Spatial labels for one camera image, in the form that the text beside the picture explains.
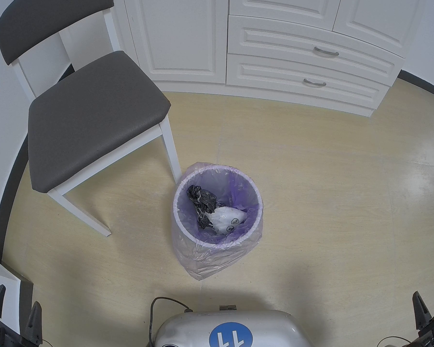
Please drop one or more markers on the purple plastic bag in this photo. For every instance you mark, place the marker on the purple plastic bag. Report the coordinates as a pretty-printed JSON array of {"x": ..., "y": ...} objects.
[{"x": 217, "y": 255}]

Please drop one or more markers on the black plastic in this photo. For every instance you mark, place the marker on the black plastic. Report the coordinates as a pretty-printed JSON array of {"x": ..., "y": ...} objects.
[{"x": 202, "y": 201}]

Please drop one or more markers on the white wardrobe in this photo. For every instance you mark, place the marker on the white wardrobe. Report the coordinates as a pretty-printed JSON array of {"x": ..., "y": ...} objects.
[{"x": 181, "y": 31}]

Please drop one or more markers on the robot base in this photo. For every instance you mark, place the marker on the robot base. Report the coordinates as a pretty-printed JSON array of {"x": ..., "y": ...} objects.
[{"x": 188, "y": 329}]

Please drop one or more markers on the white chair grey cushions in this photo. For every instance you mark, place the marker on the white chair grey cushions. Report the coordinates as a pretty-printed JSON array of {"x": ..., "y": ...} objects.
[{"x": 94, "y": 96}]

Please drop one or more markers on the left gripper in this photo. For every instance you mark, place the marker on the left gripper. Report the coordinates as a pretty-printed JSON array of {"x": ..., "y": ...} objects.
[{"x": 3, "y": 334}]

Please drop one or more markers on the white trash bin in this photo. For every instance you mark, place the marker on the white trash bin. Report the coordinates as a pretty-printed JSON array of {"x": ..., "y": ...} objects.
[{"x": 188, "y": 230}]

